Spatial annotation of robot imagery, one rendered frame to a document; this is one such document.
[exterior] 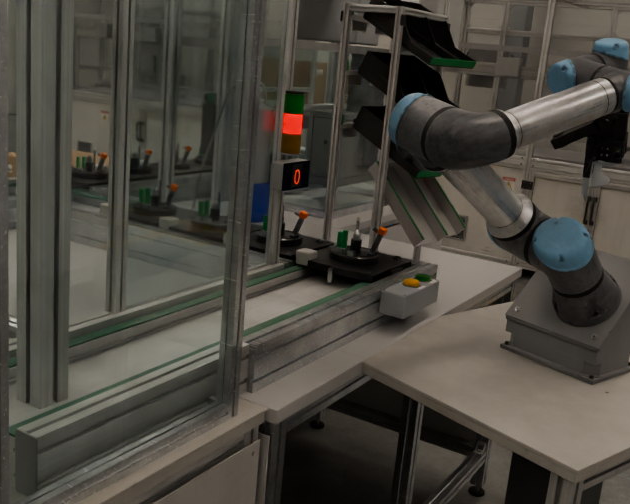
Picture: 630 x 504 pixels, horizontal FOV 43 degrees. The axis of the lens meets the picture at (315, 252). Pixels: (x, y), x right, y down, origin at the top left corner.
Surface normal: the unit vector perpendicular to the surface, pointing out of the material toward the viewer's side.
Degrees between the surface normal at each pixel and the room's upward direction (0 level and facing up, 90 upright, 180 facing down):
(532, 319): 44
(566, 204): 90
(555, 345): 90
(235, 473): 90
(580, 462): 0
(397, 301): 90
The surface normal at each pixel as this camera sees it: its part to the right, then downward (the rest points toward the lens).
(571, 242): -0.40, -0.58
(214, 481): 0.85, 0.20
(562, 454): 0.09, -0.97
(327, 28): -0.52, 0.16
